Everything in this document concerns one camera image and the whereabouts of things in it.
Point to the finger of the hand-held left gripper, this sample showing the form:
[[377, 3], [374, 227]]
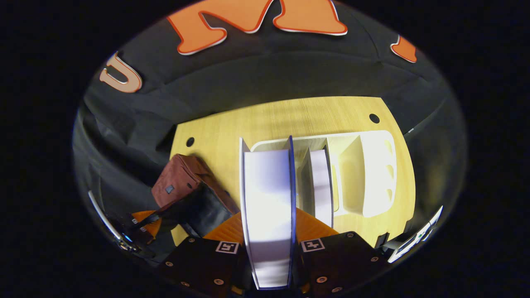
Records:
[[153, 227], [143, 215]]

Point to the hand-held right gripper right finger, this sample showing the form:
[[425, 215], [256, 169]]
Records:
[[335, 260]]

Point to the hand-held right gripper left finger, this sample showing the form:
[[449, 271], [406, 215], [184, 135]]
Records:
[[198, 260]]

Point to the maroon schoolbag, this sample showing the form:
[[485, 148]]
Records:
[[178, 182]]

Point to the white spine book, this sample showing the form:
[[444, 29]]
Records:
[[321, 186]]

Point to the blue cover book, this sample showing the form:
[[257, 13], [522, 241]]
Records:
[[267, 198]]

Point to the white bookshelf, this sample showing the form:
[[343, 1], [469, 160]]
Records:
[[372, 174]]

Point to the black table clamp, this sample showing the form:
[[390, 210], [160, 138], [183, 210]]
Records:
[[381, 241]]

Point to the white side stand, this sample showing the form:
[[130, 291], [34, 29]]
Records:
[[410, 244]]

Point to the black backdrop cloth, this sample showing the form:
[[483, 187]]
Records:
[[269, 70]]

